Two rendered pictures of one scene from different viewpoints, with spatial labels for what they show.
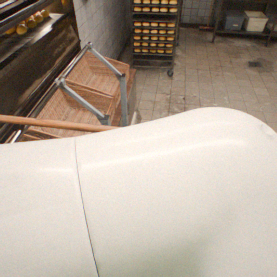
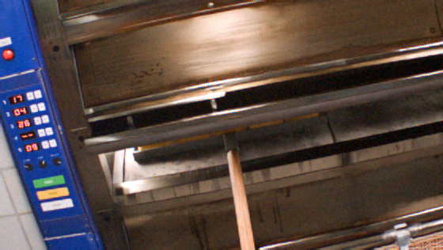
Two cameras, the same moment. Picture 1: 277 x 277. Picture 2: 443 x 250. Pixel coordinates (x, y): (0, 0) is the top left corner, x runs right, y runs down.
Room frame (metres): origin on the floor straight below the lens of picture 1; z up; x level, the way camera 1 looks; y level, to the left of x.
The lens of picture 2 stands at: (0.50, -0.96, 2.36)
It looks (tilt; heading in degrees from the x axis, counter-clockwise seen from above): 30 degrees down; 83
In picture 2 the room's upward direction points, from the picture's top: 12 degrees counter-clockwise
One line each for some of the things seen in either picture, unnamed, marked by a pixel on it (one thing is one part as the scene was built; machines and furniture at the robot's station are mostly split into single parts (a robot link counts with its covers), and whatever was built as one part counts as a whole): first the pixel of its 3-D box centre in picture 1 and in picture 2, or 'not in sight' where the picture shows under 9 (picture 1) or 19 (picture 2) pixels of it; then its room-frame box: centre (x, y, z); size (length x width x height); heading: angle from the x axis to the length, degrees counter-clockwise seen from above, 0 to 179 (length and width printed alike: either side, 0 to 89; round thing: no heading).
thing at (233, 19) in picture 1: (232, 19); not in sight; (4.86, -1.92, 0.35); 0.50 x 0.36 x 0.24; 171
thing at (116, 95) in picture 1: (97, 77); not in sight; (1.85, 0.37, 0.72); 0.56 x 0.49 x 0.28; 170
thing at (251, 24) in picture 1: (253, 21); not in sight; (4.79, -2.33, 0.35); 0.50 x 0.36 x 0.24; 172
